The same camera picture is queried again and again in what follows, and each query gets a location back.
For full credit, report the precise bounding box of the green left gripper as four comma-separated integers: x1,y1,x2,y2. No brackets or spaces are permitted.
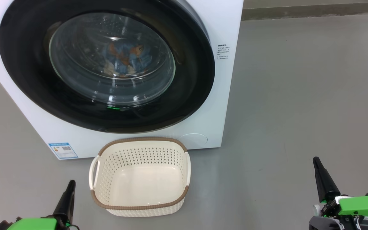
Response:
7,180,80,230

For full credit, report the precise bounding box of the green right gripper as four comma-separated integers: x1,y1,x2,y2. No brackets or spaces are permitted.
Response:
312,157,368,230

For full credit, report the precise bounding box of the white front-load washing machine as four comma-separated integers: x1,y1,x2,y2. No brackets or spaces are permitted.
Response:
0,0,244,160

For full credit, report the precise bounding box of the blue energy label sticker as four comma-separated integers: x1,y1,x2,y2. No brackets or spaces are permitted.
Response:
48,142,79,160

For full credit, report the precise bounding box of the blue garment with orange print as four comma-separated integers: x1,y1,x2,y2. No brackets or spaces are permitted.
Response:
107,43,150,75

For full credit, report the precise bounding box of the round drain filter cover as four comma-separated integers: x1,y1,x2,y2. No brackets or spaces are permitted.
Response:
178,133,209,149

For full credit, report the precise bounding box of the perforated steel washer drum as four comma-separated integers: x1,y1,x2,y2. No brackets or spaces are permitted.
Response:
50,14,175,104

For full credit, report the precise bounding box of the cream perforated laundry basket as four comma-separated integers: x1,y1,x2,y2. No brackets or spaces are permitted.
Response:
88,137,191,218

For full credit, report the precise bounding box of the printed text label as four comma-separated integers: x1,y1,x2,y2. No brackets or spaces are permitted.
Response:
216,44,231,61

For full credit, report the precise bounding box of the round black glass washer door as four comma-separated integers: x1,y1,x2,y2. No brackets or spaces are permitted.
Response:
0,0,216,134

